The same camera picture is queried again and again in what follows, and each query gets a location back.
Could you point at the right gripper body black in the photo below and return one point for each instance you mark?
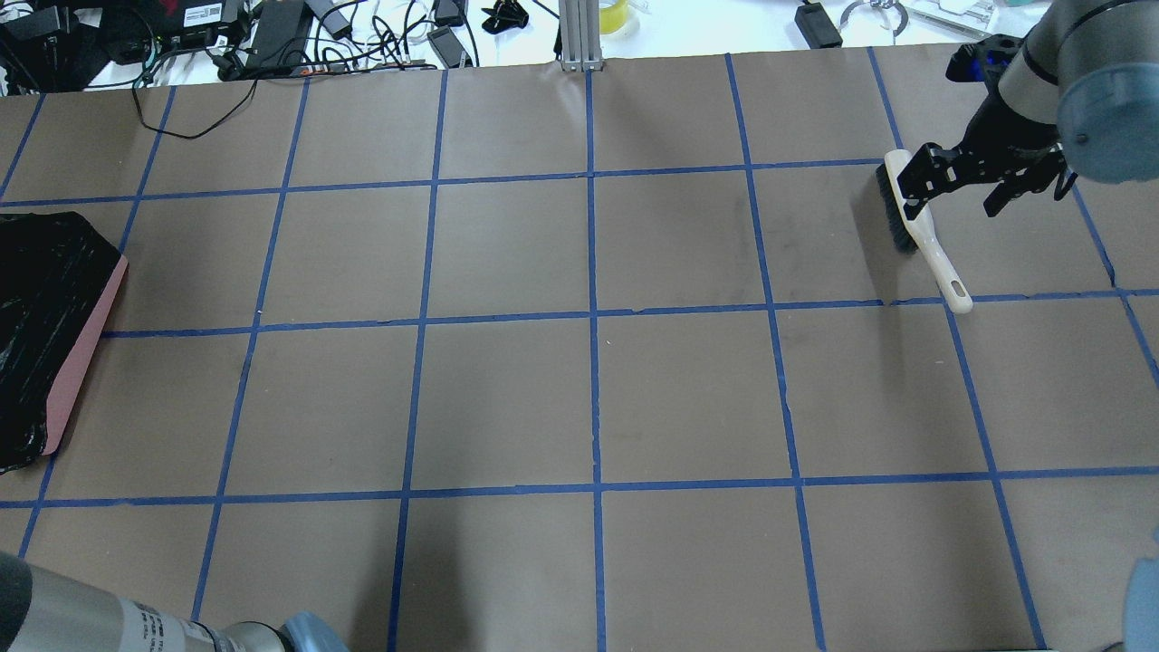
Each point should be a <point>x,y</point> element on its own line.
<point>994,123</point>

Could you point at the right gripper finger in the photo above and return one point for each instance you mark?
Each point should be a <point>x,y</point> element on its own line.
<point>933,171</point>
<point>1049,172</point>

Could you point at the beige hand brush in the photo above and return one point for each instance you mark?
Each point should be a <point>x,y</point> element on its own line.
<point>913,231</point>

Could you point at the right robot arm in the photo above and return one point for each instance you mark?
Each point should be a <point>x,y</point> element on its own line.
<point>1076,97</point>

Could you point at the black power adapter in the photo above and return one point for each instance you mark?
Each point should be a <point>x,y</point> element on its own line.
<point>816,27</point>

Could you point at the yellow tape roll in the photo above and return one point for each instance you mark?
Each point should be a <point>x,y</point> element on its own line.
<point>612,15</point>

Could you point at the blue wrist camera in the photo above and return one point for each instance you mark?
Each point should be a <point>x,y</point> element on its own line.
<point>984,61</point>

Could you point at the aluminium frame post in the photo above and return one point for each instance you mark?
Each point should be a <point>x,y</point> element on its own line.
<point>580,37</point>

